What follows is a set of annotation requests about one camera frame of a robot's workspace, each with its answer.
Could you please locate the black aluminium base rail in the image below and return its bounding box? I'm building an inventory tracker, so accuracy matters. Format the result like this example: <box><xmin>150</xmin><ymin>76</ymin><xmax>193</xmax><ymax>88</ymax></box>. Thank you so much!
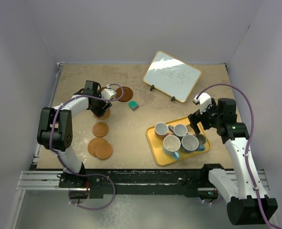
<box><xmin>16</xmin><ymin>163</ymin><xmax>268</xmax><ymax>199</ymax></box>

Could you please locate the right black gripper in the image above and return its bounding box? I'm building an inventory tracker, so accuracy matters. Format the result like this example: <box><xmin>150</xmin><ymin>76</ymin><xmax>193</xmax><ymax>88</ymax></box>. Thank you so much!
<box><xmin>188</xmin><ymin>99</ymin><xmax>222</xmax><ymax>134</ymax></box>

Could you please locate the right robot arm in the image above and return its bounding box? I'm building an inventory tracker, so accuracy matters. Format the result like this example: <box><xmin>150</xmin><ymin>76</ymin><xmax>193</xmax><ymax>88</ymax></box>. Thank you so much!
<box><xmin>188</xmin><ymin>94</ymin><xmax>278</xmax><ymax>225</ymax></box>

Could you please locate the grey handled mug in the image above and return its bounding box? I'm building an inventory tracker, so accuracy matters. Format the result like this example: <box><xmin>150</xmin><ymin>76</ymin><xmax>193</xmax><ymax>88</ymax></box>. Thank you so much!
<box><xmin>173</xmin><ymin>124</ymin><xmax>188</xmax><ymax>138</ymax></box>

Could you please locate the green whiteboard eraser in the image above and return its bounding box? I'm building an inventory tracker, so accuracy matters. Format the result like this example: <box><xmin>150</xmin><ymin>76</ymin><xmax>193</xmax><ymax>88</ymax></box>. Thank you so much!
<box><xmin>128</xmin><ymin>101</ymin><xmax>139</xmax><ymax>111</ymax></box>

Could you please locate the small orange cup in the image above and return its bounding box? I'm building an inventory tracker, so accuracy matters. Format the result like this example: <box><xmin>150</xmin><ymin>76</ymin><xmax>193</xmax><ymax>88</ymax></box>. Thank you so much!
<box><xmin>186</xmin><ymin>125</ymin><xmax>195</xmax><ymax>135</ymax></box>

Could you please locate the dark brown ringed coaster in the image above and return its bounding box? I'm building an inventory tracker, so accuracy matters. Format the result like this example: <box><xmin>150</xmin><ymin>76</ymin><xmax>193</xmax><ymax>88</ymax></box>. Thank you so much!
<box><xmin>116</xmin><ymin>86</ymin><xmax>133</xmax><ymax>102</ymax></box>

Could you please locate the purple cable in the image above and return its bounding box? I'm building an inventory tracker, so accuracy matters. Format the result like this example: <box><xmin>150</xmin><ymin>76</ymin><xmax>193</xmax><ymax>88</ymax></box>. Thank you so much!
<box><xmin>49</xmin><ymin>83</ymin><xmax>125</xmax><ymax>211</ymax></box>
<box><xmin>197</xmin><ymin>83</ymin><xmax>282</xmax><ymax>229</ymax></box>

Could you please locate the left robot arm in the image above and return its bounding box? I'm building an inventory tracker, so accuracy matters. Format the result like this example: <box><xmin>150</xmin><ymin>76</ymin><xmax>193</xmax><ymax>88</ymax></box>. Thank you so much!
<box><xmin>37</xmin><ymin>81</ymin><xmax>116</xmax><ymax>187</ymax></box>

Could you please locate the plain orange coaster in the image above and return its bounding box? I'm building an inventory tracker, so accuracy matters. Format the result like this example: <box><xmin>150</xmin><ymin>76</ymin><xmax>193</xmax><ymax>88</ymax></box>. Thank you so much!
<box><xmin>95</xmin><ymin>143</ymin><xmax>113</xmax><ymax>159</ymax></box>
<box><xmin>92</xmin><ymin>122</ymin><xmax>109</xmax><ymax>137</ymax></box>

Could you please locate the plain orange front coaster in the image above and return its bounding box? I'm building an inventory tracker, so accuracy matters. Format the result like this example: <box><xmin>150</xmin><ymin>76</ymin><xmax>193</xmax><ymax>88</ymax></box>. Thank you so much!
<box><xmin>95</xmin><ymin>143</ymin><xmax>113</xmax><ymax>159</ymax></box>

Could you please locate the yellow tray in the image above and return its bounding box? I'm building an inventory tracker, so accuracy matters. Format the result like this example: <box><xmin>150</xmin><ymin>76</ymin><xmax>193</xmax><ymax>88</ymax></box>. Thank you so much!
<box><xmin>146</xmin><ymin>117</ymin><xmax>211</xmax><ymax>166</ymax></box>

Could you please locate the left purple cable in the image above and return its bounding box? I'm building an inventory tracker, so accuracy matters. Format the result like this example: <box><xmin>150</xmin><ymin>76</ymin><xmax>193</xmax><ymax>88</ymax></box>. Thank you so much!
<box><xmin>49</xmin><ymin>83</ymin><xmax>125</xmax><ymax>211</ymax></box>

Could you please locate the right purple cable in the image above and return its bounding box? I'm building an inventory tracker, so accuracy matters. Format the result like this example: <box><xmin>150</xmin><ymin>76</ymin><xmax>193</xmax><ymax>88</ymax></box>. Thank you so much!
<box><xmin>197</xmin><ymin>83</ymin><xmax>282</xmax><ymax>229</ymax></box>

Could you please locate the small whiteboard with wooden frame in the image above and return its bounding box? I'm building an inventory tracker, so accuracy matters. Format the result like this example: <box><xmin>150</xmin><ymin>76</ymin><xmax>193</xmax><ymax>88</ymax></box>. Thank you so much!
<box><xmin>143</xmin><ymin>51</ymin><xmax>201</xmax><ymax>103</ymax></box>

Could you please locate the light woven coaster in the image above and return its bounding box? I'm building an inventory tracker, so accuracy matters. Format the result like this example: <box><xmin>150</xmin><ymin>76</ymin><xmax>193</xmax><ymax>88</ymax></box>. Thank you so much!
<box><xmin>93</xmin><ymin>109</ymin><xmax>111</xmax><ymax>120</ymax></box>
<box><xmin>87</xmin><ymin>137</ymin><xmax>107</xmax><ymax>157</ymax></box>

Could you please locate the pink handled patterned mug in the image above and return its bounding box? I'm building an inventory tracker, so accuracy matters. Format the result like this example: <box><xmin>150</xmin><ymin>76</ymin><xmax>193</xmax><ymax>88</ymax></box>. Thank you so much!
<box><xmin>154</xmin><ymin>123</ymin><xmax>173</xmax><ymax>139</ymax></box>

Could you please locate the large teal mug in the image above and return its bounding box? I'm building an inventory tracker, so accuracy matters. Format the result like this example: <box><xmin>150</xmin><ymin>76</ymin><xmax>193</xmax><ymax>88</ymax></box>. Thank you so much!
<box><xmin>163</xmin><ymin>135</ymin><xmax>181</xmax><ymax>160</ymax></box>

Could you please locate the light woven front coaster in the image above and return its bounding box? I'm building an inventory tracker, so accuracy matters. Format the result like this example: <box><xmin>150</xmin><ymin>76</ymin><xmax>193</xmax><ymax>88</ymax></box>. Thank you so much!
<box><xmin>87</xmin><ymin>137</ymin><xmax>107</xmax><ymax>157</ymax></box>

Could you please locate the small grey cup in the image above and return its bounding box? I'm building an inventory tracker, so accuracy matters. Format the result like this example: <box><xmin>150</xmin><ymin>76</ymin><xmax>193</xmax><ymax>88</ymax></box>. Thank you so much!
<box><xmin>194</xmin><ymin>134</ymin><xmax>207</xmax><ymax>146</ymax></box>

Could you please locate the blue patterned mug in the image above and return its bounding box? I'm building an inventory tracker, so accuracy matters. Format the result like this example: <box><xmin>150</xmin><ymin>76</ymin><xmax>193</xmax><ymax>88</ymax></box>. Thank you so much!
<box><xmin>181</xmin><ymin>135</ymin><xmax>205</xmax><ymax>154</ymax></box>

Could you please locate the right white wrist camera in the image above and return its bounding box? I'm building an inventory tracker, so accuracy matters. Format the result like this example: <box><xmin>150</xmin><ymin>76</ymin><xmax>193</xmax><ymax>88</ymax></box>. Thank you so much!
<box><xmin>193</xmin><ymin>93</ymin><xmax>212</xmax><ymax>114</ymax></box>

